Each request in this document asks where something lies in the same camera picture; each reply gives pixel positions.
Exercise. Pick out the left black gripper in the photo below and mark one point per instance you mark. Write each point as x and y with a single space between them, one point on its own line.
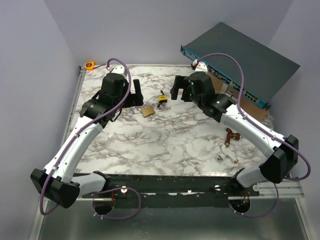
134 99

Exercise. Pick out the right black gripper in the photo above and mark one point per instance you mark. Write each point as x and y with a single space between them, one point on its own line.
180 82

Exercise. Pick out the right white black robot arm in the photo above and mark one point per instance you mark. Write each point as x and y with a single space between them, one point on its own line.
279 150

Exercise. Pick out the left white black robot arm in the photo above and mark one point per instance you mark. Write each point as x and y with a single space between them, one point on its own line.
56 181

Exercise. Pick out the yellow black padlock with keys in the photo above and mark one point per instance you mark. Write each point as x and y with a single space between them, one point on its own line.
162 99

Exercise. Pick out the small brass padlock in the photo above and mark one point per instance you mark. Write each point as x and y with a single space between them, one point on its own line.
147 111

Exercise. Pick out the orange tape measure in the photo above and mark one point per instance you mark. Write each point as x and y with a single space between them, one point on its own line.
91 65

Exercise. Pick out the wooden board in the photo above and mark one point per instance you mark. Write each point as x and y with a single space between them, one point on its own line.
248 106

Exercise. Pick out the brown tap fitting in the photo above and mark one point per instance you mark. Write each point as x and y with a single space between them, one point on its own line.
231 135

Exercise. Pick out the white tap fitting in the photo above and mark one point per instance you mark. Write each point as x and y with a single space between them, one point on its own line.
225 153

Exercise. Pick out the metal switch stand bracket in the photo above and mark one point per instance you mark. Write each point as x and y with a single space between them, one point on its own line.
224 90

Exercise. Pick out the teal network switch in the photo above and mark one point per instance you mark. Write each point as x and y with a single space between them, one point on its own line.
242 63

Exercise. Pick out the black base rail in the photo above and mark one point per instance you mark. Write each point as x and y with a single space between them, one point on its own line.
156 191

